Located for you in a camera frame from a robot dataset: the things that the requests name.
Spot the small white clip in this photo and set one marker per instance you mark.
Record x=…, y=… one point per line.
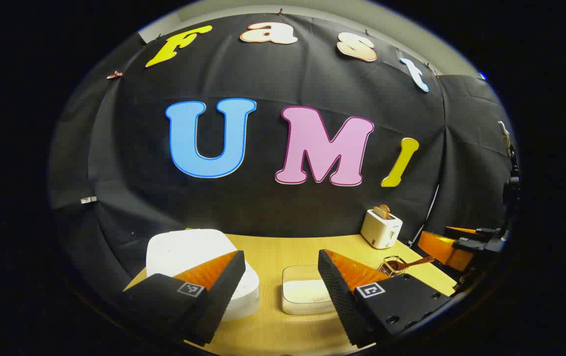
x=88, y=200

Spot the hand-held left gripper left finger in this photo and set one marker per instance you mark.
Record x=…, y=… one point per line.
x=223, y=287

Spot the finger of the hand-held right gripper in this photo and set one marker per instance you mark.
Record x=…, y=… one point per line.
x=481, y=231
x=441, y=249

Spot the black backdrop cloth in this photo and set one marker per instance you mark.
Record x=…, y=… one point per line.
x=273, y=202

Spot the toasted bread slice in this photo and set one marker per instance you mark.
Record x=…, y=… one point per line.
x=377, y=213
x=386, y=210

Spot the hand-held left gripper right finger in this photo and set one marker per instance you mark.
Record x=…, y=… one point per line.
x=337, y=291

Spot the small copper clip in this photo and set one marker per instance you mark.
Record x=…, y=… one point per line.
x=114, y=74

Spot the clear rice container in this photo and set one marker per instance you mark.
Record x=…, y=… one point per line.
x=303, y=294

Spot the brown wooden spoon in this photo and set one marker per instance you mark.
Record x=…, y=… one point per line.
x=411, y=263

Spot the white rice cooker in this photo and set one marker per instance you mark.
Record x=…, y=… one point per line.
x=184, y=249

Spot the white toaster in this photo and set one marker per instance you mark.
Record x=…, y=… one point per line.
x=379, y=233

